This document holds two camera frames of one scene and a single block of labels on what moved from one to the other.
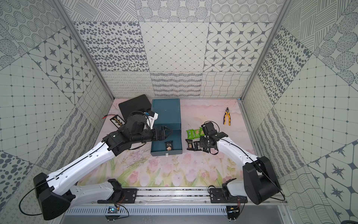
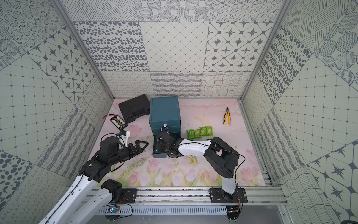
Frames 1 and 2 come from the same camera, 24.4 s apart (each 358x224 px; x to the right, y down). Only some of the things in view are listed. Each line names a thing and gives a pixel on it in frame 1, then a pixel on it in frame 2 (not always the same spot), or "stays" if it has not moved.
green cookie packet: (201, 132) stays
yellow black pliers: (227, 112) stays
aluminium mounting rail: (140, 196) stays
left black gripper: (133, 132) → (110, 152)
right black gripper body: (203, 143) → (166, 148)
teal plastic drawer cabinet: (168, 111) stays
